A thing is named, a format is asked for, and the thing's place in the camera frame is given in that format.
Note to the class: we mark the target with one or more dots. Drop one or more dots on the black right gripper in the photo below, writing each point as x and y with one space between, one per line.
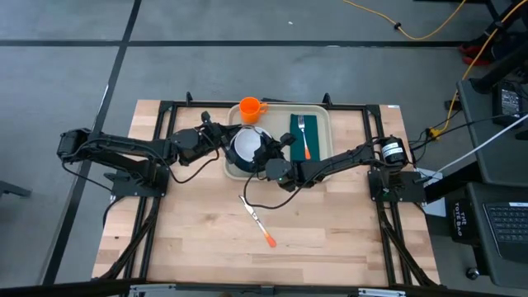
282 175

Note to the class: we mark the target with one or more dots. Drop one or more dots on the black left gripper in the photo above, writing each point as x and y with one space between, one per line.
194 144

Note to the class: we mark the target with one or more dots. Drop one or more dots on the white bowl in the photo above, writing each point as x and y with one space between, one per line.
247 144

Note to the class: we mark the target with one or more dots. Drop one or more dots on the dark blue plate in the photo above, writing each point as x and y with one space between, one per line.
243 167

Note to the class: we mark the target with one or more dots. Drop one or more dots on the orange plastic mug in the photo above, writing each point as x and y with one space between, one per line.
249 109

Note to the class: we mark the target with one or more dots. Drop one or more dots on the dark green cloth napkin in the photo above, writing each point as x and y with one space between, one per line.
313 136

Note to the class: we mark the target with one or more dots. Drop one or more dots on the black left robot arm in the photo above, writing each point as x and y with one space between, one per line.
123 146

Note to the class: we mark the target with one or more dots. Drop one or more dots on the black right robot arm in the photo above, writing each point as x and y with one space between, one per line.
342 158

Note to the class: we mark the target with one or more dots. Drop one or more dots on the beige plastic tray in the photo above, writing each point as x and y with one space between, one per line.
326 123

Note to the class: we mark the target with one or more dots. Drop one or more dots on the white paper sheet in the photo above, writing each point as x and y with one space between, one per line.
435 208

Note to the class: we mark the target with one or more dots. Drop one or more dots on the black tote bag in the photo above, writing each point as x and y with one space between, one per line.
464 222

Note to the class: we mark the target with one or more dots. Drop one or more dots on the grey desk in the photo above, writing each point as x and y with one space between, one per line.
495 272
474 115

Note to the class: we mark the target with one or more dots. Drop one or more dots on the person's foot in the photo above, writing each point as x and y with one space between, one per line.
474 62
470 48

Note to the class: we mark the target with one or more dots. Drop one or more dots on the black floor stand foot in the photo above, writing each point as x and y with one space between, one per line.
12 189

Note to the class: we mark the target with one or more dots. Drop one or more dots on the black front crossbar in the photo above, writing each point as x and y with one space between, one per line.
62 290

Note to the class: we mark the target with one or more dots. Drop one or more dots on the black caster wheel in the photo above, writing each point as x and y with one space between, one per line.
472 273

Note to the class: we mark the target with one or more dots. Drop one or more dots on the black stand leg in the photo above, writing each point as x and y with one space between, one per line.
499 70

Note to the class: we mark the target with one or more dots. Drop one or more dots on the black power adapter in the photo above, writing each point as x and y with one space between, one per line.
509 103

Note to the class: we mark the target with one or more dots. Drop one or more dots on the black laptop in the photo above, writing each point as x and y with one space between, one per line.
507 227

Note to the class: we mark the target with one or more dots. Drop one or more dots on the black aluminium table frame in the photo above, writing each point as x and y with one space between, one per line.
198 106

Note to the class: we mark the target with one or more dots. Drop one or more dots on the silver metal bracket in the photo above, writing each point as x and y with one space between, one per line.
381 293
152 290

